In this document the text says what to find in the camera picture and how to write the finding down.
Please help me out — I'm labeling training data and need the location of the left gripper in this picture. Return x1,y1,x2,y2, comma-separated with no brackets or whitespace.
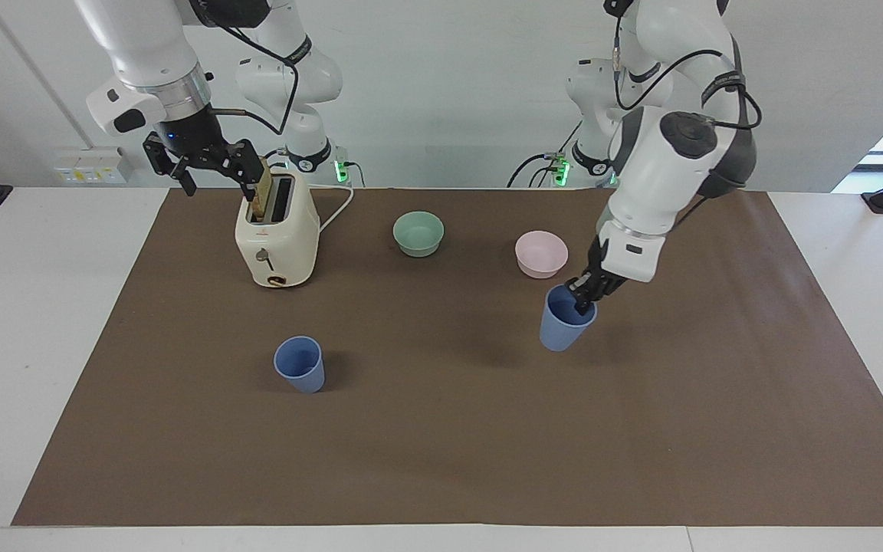
567,235,629,317

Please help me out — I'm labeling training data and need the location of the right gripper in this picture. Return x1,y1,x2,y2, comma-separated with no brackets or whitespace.
142,103,266,205

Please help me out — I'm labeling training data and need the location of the blue plastic cup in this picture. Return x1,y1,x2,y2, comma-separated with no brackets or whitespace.
273,336,327,394
539,284,598,353

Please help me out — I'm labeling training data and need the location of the pink bowl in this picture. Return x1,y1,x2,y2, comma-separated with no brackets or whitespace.
514,231,570,279

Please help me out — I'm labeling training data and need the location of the toast slice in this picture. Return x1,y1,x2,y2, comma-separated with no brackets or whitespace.
250,157,273,223

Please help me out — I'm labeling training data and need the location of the cream toaster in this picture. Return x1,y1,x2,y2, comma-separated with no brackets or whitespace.
235,170,321,289

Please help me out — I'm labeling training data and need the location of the green bowl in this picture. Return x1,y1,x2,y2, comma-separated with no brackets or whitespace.
392,212,445,258

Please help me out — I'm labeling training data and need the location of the white wall socket panel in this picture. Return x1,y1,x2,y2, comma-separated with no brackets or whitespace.
54,146,133,187

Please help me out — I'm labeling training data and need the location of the white toaster cord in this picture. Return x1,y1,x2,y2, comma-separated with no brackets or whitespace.
307,182,355,235

